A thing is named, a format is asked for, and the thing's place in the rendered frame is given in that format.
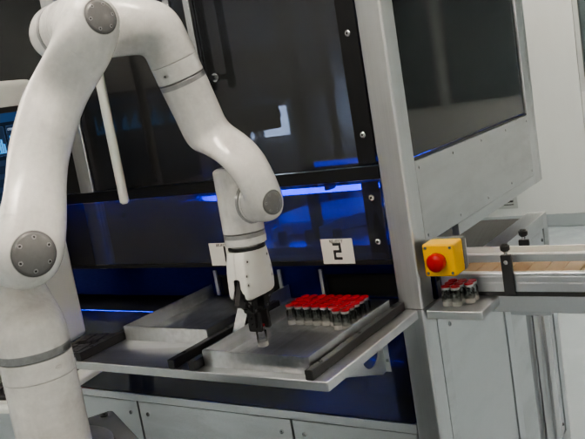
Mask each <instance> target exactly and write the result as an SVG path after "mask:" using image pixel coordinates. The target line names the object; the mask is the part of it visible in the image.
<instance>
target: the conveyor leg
mask: <svg viewBox="0 0 585 439"><path fill-rule="evenodd" d="M510 313H511V315H526V322H527V329H528V343H529V350H530V357H531V365H532V372H533V379H534V387H535V400H536V408H537V415H538V423H539V430H540V438H541V439H563V438H562V430H561V416H560V408H559V400H558V393H557V385H556V377H555V363H554V355H553V347H552V340H551V332H550V324H549V316H551V315H552V314H553V313H522V312H510Z"/></svg>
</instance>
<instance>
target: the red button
mask: <svg viewBox="0 0 585 439"><path fill-rule="evenodd" d="M445 266H446V259H445V258H444V256H443V255H442V254H440V253H432V254H431V255H429V256H428V257H427V267H428V269H429V270H430V271H432V272H434V273H438V272H440V271H441V270H443V269H444V268H445Z"/></svg>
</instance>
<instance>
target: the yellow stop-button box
mask: <svg viewBox="0 0 585 439"><path fill-rule="evenodd" d="M422 250H423V256H424V263H425V269H426V275H427V276H457V275H458V274H460V273H461V272H462V271H463V270H465V269H467V268H468V263H467V250H466V244H465V237H464V236H447V237H433V238H432V239H431V240H430V241H428V242H427V243H425V244H423V245H422ZM432 253H440V254H442V255H443V256H444V258H445V259H446V266H445V268H444V269H443V270H441V271H440V272H438V273H434V272H432V271H430V270H429V269H428V267H427V257H428V256H429V255H431V254H432Z"/></svg>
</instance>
